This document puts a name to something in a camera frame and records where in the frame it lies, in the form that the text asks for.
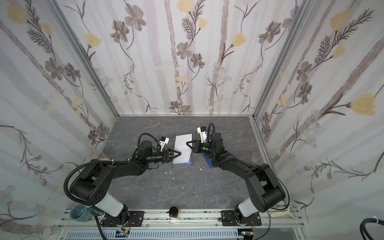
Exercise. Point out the clear glass cup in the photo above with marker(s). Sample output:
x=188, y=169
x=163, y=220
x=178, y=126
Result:
x=256, y=157

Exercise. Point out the teal cup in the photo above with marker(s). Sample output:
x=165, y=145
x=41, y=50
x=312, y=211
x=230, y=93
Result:
x=80, y=213

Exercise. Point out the black cylinder on rail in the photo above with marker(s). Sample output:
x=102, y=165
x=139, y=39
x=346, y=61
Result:
x=174, y=213

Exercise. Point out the dark blue envelope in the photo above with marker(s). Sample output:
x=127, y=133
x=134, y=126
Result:
x=208, y=160

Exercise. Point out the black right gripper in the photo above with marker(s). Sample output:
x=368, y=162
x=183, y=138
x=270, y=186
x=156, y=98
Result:
x=199, y=146

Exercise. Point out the cream plastic peeler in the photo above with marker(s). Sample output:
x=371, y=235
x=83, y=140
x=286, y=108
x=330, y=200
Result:
x=288, y=212

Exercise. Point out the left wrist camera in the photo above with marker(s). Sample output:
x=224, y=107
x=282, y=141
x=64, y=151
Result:
x=162, y=142

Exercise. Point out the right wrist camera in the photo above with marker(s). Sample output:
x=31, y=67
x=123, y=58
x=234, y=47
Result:
x=203, y=132

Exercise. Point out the glass jar with cork lid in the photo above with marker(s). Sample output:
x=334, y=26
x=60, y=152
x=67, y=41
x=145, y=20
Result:
x=98, y=154

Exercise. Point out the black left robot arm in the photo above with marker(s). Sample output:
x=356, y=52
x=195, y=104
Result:
x=92, y=183

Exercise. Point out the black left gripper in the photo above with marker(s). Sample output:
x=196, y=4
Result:
x=165, y=155

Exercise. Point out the aluminium mounting rail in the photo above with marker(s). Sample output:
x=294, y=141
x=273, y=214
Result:
x=208, y=219

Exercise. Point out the white perforated cable duct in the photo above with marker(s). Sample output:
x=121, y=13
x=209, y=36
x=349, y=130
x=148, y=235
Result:
x=178, y=234

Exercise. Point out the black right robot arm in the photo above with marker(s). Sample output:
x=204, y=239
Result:
x=264, y=188

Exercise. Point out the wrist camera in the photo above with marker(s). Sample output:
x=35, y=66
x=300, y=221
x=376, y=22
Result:
x=162, y=142
x=203, y=132

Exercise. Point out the white letter with blue border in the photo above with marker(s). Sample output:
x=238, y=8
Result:
x=180, y=145

